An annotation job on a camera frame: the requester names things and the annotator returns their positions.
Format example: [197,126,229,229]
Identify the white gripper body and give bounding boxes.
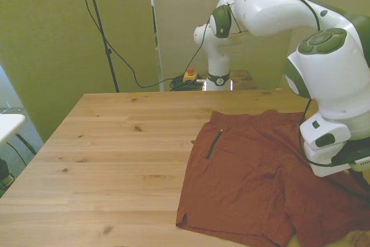
[305,139,352,178]

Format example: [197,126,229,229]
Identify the rust red shorts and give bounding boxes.
[175,109,370,247]

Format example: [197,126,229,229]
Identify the yellow emergency stop button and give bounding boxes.
[183,67,198,83]

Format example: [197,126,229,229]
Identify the yellow-green partition panel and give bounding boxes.
[0,0,163,143]
[150,0,306,91]

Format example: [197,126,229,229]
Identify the black tripod stand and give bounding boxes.
[82,0,121,93]

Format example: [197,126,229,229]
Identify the white side table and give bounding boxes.
[0,113,38,156]

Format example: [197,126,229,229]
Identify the dark shoe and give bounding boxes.
[0,158,15,191]

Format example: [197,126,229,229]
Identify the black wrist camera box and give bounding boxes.
[331,139,370,172]

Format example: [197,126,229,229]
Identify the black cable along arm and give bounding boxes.
[184,0,336,168]

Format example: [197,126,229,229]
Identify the wooden robot pedestal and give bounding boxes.
[173,69,258,91]

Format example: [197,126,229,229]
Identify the coiled black cables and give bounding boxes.
[169,75,208,92]

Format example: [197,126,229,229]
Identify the black cable from tripod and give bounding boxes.
[73,0,186,89]

